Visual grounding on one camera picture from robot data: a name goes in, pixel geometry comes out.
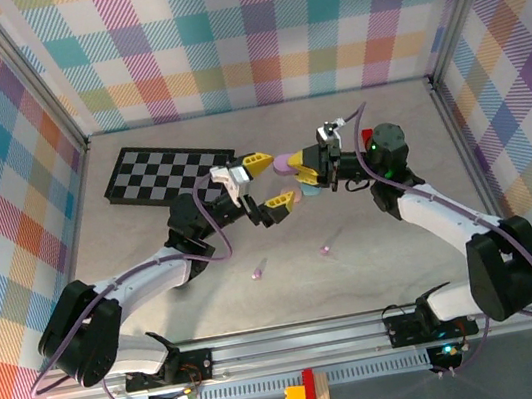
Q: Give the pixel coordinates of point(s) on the aluminium frame post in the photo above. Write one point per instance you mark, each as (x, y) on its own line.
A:
(461, 1)
(35, 79)

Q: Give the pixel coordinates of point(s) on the aluminium mounting rail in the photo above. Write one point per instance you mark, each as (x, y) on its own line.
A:
(294, 347)

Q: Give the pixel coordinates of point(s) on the yellow toy brick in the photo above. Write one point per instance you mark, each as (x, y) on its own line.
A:
(294, 394)

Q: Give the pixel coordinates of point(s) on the purple earbud charging case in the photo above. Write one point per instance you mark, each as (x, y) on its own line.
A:
(283, 166)

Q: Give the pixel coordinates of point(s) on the small red block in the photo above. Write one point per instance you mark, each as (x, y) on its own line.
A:
(366, 136)

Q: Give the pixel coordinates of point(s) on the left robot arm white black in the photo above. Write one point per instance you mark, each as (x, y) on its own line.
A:
(151, 275)

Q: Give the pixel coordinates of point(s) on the aluminium side floor rail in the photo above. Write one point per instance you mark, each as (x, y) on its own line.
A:
(455, 129)
(74, 255)

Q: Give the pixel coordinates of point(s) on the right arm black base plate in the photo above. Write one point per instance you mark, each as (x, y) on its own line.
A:
(403, 332)

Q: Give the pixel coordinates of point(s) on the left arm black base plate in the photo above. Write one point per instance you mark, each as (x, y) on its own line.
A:
(196, 365)

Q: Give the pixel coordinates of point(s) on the black grey folding chessboard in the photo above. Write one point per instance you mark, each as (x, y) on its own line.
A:
(155, 174)

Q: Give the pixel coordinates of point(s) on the red toy brick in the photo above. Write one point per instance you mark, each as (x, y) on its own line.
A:
(308, 380)

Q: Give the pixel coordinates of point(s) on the blue earbud charging case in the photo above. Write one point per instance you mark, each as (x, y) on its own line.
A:
(313, 191)

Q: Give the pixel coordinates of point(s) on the wooden block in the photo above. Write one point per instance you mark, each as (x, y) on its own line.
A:
(321, 389)

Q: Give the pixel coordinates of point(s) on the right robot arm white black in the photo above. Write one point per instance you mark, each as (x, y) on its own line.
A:
(441, 217)

